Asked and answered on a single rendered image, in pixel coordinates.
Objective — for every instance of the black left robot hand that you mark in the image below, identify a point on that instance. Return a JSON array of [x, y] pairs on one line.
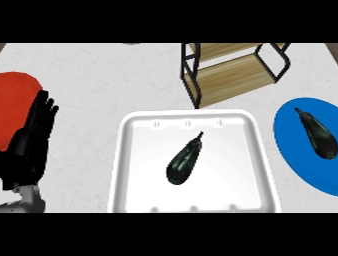
[[31, 140]]

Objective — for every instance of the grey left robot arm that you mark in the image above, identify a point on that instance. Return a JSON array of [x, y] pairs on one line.
[[22, 201]]

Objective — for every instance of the white plastic tray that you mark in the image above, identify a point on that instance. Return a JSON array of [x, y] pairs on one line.
[[193, 163]]

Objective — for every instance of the black wooden tiered shelf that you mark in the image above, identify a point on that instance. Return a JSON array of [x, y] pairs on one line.
[[231, 71]]

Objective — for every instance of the red oval plate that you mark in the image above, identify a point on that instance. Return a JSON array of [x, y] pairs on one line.
[[3, 106]]

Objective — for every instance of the dark eggplant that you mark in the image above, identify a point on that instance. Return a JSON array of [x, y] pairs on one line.
[[184, 160], [319, 135]]

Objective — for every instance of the blue oval plate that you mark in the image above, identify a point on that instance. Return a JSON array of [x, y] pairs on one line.
[[319, 146]]

